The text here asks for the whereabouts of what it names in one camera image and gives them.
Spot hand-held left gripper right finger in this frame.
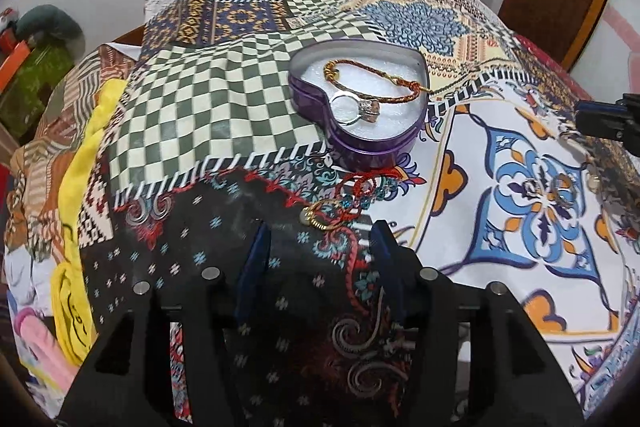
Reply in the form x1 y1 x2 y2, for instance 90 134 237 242
370 220 586 427

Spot red string bracelet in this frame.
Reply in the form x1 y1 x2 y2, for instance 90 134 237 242
320 171 382 232

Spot brown striped cloth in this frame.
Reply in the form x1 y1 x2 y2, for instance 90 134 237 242
7 42 147 268

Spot braided brown gold bracelet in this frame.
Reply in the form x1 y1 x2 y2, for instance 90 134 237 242
322 59 434 106

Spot purple heart-shaped tin box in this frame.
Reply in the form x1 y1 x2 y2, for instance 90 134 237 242
288 39 433 172

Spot yellow cloth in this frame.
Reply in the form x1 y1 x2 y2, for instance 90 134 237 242
49 79 130 368

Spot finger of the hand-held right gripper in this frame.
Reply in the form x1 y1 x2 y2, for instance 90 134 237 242
574 93 640 144

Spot silver ring with stone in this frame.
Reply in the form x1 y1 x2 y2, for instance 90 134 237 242
330 93 384 126

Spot patchwork patterned blanket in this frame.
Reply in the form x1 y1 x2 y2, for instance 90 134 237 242
75 0 640 427

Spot dark beaded necklace with pendant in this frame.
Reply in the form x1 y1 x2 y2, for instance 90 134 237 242
560 127 640 228

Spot gold hoop ring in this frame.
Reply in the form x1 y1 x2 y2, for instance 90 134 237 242
299 201 347 233

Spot orange box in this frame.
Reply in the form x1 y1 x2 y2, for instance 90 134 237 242
0 41 30 80

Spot dark green plush cushion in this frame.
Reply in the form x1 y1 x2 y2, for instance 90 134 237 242
15 4 84 44

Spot pink cloth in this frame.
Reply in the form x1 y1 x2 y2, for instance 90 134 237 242
14 311 78 390

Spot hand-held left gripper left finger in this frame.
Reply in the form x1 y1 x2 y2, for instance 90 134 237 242
59 222 273 427

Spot small silver ring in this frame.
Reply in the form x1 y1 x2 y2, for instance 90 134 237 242
549 173 574 204

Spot green bag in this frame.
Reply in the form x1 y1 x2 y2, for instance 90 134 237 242
0 43 77 140

